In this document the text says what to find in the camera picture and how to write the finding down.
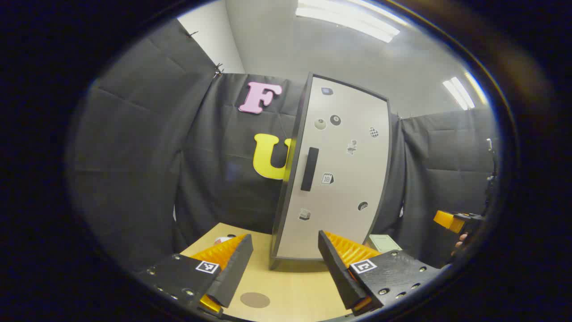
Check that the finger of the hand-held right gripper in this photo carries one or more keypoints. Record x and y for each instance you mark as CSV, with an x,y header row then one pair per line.
x,y
447,220

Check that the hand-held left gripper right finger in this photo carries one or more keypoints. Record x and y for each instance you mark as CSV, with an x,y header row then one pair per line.
x,y
339,273

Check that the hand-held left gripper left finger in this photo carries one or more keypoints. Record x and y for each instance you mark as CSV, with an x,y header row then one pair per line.
x,y
234,273

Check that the round brown coaster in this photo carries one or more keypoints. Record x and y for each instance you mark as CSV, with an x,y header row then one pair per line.
x,y
254,300

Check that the grey cabinet door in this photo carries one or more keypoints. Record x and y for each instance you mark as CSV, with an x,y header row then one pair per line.
x,y
348,214

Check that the dark grey cabinet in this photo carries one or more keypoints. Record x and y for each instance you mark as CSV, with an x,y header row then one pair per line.
x,y
278,232

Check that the small white red object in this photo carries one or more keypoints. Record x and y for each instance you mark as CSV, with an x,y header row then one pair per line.
x,y
222,240

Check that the long ceiling light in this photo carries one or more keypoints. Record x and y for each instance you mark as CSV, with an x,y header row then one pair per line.
x,y
459,93
348,20

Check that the black backdrop cloth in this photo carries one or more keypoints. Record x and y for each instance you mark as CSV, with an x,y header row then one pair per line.
x,y
143,179

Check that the metal cloth clip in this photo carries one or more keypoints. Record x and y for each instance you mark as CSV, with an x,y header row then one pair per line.
x,y
217,69
193,33

